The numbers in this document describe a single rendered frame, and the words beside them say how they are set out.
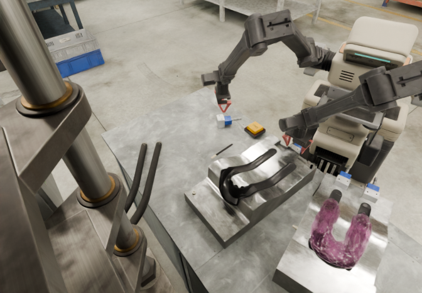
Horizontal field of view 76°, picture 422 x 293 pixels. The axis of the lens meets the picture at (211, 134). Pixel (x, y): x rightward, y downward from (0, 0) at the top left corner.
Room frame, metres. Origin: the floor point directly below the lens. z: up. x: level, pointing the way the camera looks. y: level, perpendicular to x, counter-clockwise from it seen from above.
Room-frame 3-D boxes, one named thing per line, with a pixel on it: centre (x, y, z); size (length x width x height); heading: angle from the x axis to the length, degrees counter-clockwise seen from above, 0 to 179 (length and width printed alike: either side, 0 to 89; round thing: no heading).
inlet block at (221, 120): (1.11, -0.10, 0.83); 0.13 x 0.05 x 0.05; 98
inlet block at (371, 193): (0.62, -0.64, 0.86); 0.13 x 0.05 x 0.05; 143
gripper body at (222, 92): (1.10, -0.06, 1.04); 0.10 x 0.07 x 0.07; 7
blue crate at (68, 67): (3.28, 1.72, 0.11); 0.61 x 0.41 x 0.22; 126
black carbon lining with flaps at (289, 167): (0.67, -0.18, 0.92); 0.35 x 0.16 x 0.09; 126
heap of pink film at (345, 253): (0.44, -0.43, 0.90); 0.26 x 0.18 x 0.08; 143
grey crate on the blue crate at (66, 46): (3.27, 1.72, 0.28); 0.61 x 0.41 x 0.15; 126
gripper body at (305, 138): (0.86, -0.39, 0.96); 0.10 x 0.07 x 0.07; 44
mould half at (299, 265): (0.43, -0.44, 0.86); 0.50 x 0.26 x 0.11; 143
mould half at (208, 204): (0.67, -0.16, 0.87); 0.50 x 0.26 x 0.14; 126
